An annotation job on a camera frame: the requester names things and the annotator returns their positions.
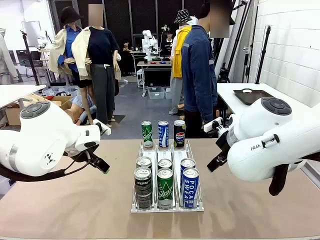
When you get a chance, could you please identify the seated background person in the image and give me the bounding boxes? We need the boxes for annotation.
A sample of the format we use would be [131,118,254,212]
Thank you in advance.
[121,38,134,76]

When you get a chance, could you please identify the Pepsi can with round logo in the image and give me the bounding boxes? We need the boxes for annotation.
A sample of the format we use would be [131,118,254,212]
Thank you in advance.
[173,119,186,149]

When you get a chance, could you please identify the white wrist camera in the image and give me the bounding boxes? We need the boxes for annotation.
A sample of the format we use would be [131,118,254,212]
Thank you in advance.
[92,118,112,136]
[203,117,224,133]

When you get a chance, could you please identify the green Chilsung cider can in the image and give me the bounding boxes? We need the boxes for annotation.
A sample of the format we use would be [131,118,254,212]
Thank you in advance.
[141,120,154,149]
[157,158,173,171]
[156,167,175,210]

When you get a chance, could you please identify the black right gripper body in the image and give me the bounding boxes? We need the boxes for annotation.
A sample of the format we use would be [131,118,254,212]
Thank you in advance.
[215,126,232,161]

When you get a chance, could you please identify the background person in black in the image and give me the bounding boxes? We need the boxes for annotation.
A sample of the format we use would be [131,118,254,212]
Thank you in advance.
[159,29,176,60]

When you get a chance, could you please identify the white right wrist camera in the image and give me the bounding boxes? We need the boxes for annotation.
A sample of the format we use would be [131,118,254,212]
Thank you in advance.
[203,117,224,133]

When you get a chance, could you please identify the black light stand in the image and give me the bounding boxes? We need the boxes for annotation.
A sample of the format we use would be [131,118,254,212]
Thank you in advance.
[254,24,273,85]

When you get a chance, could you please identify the white table with legs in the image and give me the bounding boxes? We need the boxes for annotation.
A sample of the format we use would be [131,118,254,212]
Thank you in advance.
[216,82,316,121]
[0,84,48,110]

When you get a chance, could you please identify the mannequin in yellow hoodie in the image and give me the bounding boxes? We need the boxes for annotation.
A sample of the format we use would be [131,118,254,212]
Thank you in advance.
[169,9,193,116]

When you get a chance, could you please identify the black camera tripod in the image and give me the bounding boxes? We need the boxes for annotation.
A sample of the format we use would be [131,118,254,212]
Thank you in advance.
[217,62,231,84]

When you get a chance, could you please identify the dark brown serving tray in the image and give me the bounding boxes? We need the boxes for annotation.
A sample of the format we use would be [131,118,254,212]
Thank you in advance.
[232,88,276,106]

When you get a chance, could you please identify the grey background work table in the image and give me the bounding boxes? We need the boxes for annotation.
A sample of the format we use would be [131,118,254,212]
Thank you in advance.
[136,61,173,98]

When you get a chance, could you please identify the brown cardboard box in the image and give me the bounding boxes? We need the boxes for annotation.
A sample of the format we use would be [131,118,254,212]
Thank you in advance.
[4,94,74,126]

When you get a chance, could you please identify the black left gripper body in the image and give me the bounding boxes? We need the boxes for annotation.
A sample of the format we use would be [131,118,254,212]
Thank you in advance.
[84,144,101,163]

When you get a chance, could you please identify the person's right forearm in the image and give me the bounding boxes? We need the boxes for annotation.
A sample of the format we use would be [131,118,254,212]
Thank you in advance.
[199,84,218,125]

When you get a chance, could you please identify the white can dispenser rack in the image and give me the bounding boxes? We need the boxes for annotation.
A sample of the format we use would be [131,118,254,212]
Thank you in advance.
[130,139,205,213]

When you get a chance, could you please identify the mannequin with black hat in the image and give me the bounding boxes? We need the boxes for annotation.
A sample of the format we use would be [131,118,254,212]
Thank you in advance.
[48,6,85,89]

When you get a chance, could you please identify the person in denim jacket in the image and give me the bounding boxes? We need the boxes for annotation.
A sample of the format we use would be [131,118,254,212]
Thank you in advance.
[181,0,236,140]

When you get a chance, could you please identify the black Pepsi can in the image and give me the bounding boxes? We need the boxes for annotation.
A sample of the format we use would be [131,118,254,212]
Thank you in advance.
[133,166,153,210]
[136,156,153,171]

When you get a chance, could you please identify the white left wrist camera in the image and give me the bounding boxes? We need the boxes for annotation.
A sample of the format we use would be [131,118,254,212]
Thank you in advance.
[92,118,112,136]

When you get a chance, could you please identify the mannequin torso in blue shirt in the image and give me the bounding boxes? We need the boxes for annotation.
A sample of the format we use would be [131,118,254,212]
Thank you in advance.
[69,94,98,126]

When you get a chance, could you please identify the blue Pocari Sweat can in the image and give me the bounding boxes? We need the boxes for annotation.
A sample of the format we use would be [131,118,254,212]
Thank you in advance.
[182,167,200,210]
[180,158,197,193]
[157,120,170,149]

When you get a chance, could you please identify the black leaning stand poles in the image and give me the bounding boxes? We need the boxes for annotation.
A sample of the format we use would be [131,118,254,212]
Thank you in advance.
[224,0,260,84]

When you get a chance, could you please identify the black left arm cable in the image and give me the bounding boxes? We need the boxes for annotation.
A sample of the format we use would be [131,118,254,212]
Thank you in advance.
[0,149,92,183]

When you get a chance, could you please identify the black tripod stand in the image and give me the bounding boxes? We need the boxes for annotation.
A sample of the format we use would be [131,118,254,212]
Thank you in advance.
[19,29,41,86]

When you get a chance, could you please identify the light wooden planks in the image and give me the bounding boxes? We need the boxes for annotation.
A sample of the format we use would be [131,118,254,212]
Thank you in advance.
[21,93,63,106]

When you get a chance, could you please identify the clear plastic floor bin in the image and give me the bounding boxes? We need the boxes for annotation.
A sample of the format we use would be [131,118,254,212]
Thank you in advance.
[147,86,165,100]

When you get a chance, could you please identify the mannequin in cream jacket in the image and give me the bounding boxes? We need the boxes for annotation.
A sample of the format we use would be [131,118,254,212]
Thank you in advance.
[71,4,123,129]

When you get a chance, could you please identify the white board panel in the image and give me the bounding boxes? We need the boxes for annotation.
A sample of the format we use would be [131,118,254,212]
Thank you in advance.
[21,20,43,48]

